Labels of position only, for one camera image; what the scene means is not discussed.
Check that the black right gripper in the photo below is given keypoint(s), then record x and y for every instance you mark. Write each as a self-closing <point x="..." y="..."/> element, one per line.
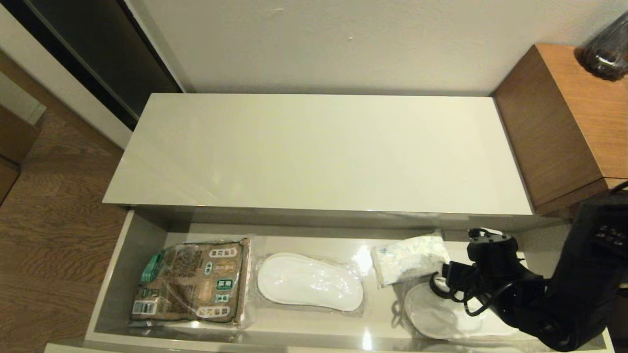
<point x="461" y="277"/>

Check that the black tape roll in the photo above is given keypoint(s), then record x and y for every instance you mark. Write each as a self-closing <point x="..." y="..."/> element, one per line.
<point x="433" y="289"/>

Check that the white cabinet drawer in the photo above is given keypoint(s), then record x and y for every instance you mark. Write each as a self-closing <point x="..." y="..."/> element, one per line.
<point x="132" y="255"/>

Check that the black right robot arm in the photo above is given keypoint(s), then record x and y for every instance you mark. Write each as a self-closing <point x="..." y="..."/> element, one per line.
<point x="579" y="284"/>

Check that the white slipper in plastic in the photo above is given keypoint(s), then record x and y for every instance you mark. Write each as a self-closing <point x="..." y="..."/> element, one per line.
<point x="431" y="318"/>
<point x="309" y="282"/>

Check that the white blue tissue pack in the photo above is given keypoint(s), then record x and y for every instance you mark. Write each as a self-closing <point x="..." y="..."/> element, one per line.
<point x="407" y="260"/>

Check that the brown wooden side table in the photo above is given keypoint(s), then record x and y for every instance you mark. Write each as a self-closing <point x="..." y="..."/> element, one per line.
<point x="554" y="113"/>

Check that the white glossy low cabinet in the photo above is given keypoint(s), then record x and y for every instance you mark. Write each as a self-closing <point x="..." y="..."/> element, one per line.
<point x="294" y="147"/>

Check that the clear glass vase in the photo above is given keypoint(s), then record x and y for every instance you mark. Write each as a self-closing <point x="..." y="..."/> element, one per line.
<point x="606" y="54"/>

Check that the brown grain bag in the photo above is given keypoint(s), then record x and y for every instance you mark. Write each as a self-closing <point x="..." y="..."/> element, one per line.
<point x="191" y="282"/>

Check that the dark sliding door panel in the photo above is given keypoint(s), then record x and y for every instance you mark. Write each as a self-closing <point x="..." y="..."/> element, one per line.
<point x="108" y="54"/>

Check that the brown wooden furniture piece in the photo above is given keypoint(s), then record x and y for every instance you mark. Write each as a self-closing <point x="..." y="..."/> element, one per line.
<point x="12" y="142"/>

